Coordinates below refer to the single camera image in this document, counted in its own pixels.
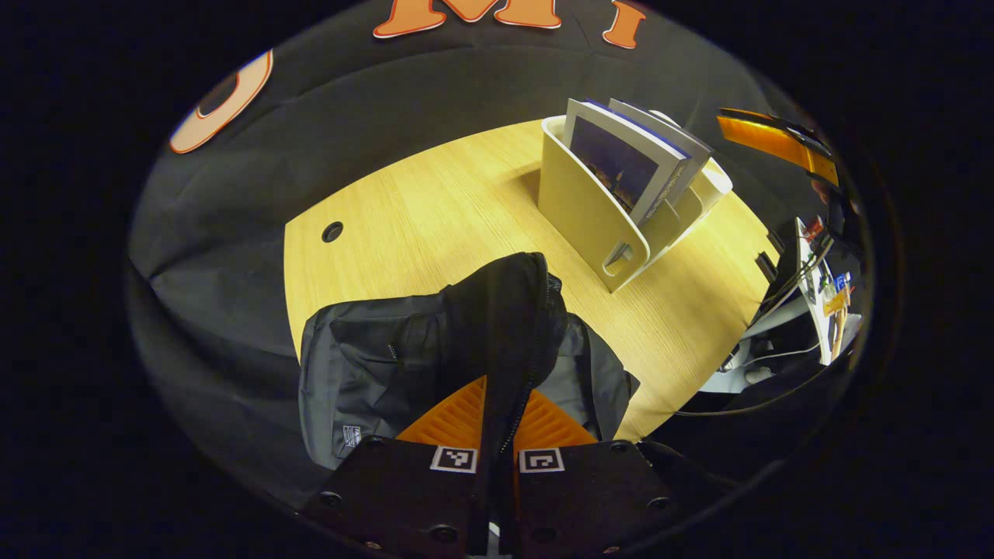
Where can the white plastic bookshelf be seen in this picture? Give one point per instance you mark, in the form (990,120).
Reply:
(578,217)

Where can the blue cover book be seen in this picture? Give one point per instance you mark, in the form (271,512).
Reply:
(613,163)

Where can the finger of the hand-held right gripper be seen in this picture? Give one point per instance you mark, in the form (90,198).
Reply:
(769,144)

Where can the grey portrait cover book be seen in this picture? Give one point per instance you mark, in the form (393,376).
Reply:
(683,151)

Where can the cluttered white background desk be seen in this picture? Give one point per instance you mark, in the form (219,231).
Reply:
(808,272)

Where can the black schoolbag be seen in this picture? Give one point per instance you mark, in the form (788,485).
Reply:
(373,365)

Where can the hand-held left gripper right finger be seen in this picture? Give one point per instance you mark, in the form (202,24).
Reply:
(590,497)

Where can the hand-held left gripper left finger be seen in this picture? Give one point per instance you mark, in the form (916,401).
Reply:
(404,497)

